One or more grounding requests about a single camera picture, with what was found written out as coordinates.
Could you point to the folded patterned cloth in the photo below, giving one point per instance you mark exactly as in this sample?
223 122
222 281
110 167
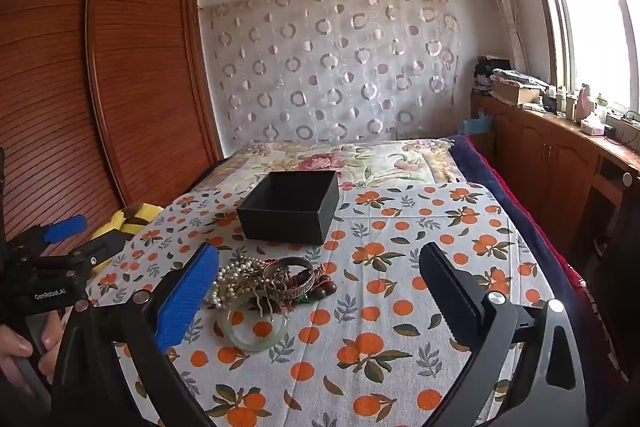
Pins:
520 77

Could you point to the wooden cabinet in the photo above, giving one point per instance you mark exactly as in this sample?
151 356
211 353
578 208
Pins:
545 152

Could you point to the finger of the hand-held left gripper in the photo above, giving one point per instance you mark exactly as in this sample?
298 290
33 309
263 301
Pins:
65 228
102 252

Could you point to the orange fruit print cloth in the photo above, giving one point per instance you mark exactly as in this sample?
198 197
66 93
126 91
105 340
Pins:
390 297

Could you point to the cardboard box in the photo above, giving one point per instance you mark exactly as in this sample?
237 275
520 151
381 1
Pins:
517 96

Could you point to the white tissue box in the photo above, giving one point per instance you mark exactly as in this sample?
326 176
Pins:
594 127

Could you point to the person's left hand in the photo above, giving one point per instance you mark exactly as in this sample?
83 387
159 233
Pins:
17 349

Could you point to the metal hair comb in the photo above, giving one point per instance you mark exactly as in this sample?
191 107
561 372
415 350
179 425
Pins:
265 307

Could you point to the yellow plush toy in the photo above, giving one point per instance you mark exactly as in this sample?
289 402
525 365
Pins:
135 219

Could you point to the window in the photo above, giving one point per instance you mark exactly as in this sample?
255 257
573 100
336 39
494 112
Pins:
590 7

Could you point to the silver metal bangle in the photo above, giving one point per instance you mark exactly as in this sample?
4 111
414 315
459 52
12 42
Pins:
295 289

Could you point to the dark blue blanket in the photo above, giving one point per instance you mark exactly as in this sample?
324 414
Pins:
510 202

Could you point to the black box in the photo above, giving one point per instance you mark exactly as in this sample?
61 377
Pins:
295 207

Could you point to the pale jade bangle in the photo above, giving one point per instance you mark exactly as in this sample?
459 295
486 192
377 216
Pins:
240 339

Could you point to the circle patterned wall curtain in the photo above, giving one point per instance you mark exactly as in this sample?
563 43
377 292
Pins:
330 62

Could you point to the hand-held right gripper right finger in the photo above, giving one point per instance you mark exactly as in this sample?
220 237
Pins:
445 287

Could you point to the floral quilt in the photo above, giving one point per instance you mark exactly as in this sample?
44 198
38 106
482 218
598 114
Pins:
370 162

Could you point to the teal tissue box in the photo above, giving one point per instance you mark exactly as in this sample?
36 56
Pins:
477 124

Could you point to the brown wooden wardrobe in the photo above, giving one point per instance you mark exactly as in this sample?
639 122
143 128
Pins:
100 107

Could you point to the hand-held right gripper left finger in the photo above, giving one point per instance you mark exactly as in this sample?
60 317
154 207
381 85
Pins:
187 297

